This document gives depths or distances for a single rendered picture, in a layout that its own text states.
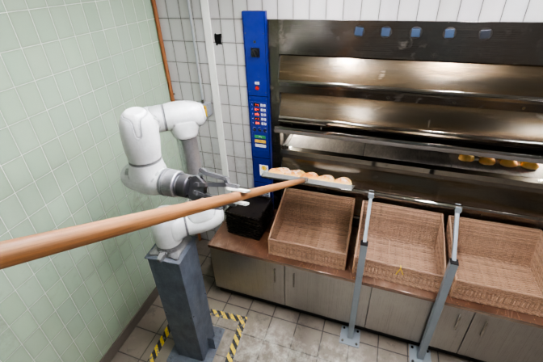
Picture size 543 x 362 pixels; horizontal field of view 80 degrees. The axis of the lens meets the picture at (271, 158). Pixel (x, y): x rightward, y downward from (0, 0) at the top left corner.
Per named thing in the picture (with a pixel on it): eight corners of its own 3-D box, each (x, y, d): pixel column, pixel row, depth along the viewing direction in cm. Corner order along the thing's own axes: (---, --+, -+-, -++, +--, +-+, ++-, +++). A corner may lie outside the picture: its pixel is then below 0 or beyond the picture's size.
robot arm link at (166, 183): (171, 194, 111) (187, 197, 109) (154, 196, 102) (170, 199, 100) (175, 167, 110) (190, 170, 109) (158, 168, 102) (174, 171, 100)
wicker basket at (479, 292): (438, 242, 241) (448, 213, 227) (527, 258, 225) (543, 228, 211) (448, 297, 201) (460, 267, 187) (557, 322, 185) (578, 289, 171)
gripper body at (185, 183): (188, 171, 108) (212, 175, 105) (185, 196, 108) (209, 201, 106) (175, 171, 101) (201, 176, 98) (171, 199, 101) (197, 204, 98)
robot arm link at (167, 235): (154, 233, 190) (145, 204, 179) (186, 225, 195) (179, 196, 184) (155, 253, 177) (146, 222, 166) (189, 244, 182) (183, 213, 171)
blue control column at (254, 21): (305, 157, 469) (309, -10, 360) (317, 158, 464) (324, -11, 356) (258, 254, 312) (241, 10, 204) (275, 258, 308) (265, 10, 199)
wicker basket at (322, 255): (284, 212, 276) (284, 186, 262) (352, 225, 260) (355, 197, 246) (267, 254, 236) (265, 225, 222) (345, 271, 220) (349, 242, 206)
